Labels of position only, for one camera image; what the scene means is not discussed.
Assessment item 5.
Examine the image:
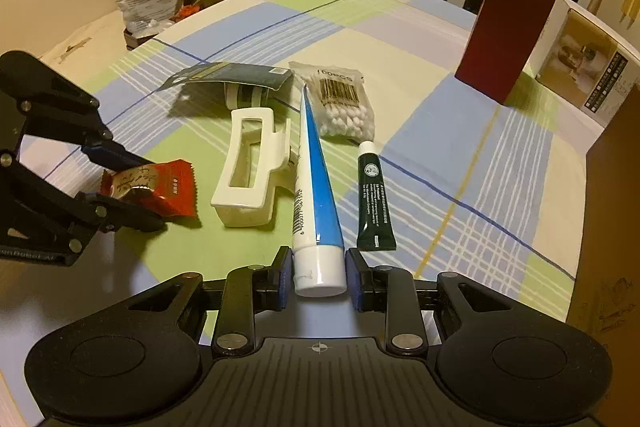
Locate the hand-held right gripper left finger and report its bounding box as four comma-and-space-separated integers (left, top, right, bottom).
115, 247, 294, 359

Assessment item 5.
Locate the red snack packet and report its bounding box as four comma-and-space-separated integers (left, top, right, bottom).
100, 160, 197, 219

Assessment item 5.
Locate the green carded package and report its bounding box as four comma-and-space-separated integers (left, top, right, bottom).
162, 62, 295, 110

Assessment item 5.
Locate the white hair claw clip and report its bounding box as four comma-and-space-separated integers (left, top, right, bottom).
210, 107, 301, 228

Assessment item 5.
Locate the cotton swab bag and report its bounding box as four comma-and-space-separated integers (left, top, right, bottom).
289, 62, 376, 142

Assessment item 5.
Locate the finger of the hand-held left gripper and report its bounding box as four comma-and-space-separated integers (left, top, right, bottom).
0, 164, 167, 233
0, 51, 152, 171

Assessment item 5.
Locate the white blue tube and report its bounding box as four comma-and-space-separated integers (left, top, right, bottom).
291, 84, 347, 299

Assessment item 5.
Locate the beige printed tablecloth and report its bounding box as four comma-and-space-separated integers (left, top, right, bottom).
37, 9, 166, 68

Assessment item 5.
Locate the dark green small tube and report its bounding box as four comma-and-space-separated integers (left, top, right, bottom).
356, 142, 397, 252

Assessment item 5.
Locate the checked tablecloth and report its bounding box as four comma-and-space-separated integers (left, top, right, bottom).
0, 0, 587, 348

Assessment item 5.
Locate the dark red box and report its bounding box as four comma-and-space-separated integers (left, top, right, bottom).
456, 0, 558, 106

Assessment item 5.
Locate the white product box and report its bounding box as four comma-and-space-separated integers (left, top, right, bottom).
522, 0, 640, 130

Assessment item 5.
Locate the brown cardboard box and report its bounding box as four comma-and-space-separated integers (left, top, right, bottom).
565, 84, 640, 408

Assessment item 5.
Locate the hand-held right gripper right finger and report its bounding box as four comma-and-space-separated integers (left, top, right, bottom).
346, 248, 526, 358

